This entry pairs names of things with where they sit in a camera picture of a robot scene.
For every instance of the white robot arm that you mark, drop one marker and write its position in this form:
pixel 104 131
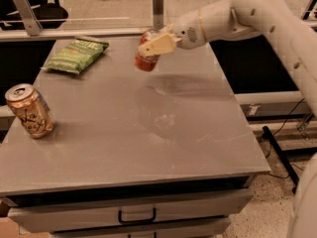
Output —
pixel 294 43

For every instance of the black drawer handle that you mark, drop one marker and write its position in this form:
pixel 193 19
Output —
pixel 137 217

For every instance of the metal bracket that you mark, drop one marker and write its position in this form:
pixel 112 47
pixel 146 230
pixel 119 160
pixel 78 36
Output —
pixel 30 22
pixel 157 14

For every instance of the black office chair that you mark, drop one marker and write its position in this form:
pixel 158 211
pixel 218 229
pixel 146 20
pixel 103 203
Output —
pixel 49 12

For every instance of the glass barrier panel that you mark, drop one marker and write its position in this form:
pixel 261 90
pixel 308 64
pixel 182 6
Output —
pixel 93 14

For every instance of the grey drawer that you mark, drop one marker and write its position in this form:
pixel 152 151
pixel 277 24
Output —
pixel 194 228
pixel 104 213

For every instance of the black metal floor bar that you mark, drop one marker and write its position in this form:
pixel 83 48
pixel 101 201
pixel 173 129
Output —
pixel 282 156

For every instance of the grey lower drawer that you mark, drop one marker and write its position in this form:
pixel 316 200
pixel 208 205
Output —
pixel 194 228

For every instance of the left metal bracket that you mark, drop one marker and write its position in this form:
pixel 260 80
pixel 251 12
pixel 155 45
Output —
pixel 30 22

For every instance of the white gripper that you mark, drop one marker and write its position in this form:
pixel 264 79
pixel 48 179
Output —
pixel 187 31

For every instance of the middle metal bracket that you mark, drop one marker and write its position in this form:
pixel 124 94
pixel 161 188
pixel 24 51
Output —
pixel 157 14

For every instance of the orange LaCroix can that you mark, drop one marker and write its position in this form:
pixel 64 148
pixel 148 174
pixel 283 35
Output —
pixel 31 109

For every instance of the grey upper drawer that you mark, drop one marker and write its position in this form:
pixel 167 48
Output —
pixel 104 213

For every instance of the green jalapeno chip bag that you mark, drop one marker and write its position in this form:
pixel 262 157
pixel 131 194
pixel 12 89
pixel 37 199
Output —
pixel 77 56

